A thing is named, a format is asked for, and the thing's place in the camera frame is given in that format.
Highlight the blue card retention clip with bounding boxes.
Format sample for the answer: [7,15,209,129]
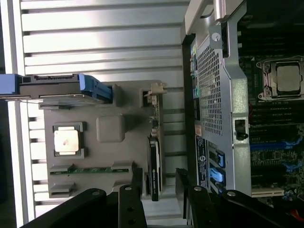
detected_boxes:
[208,166,226,192]
[208,149,226,168]

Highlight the green RAM stick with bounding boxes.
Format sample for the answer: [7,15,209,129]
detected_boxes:
[49,167,133,176]

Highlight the grey plastic parts rack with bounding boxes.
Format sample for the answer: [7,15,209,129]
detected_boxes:
[39,79,167,199]

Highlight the white PCI expansion slot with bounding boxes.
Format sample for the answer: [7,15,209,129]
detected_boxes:
[251,187,285,198]

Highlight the green motherboard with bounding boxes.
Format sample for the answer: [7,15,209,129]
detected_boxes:
[237,14,304,198]

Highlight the silver CPU chip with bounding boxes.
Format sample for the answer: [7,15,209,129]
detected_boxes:
[53,125,79,153]

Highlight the open black PC case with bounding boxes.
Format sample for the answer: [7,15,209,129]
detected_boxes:
[180,0,304,216]

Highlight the metal CPU socket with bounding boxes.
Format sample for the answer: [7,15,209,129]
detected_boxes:
[256,56,304,100]

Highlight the hard disk in blue caddy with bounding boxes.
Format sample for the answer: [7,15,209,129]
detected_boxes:
[0,73,114,105]

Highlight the CPU chip with paste residue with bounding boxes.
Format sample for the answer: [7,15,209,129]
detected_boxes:
[276,65,301,92]

